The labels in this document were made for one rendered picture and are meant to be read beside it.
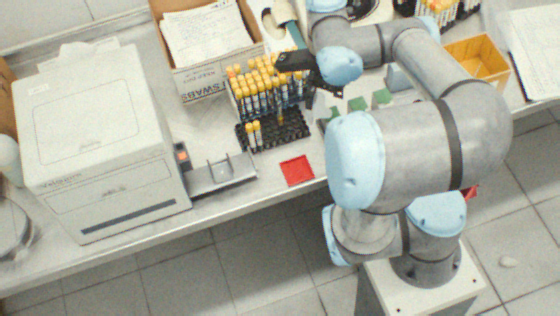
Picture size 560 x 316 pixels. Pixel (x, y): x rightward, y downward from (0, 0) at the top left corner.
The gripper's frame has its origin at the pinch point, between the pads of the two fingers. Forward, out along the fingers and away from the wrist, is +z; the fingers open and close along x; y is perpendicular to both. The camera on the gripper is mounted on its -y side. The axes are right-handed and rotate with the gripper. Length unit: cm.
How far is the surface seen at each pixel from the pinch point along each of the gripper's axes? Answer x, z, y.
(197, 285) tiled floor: -27, 100, -40
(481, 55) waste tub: 35.6, 9.8, 31.2
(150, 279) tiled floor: -32, 100, -57
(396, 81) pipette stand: 17.1, 6.7, 13.7
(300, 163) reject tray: -10.6, 12.0, -0.7
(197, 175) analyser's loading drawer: -24.4, 8.2, -20.9
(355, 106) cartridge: 5.5, 5.5, 7.2
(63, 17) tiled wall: 3, 2, -76
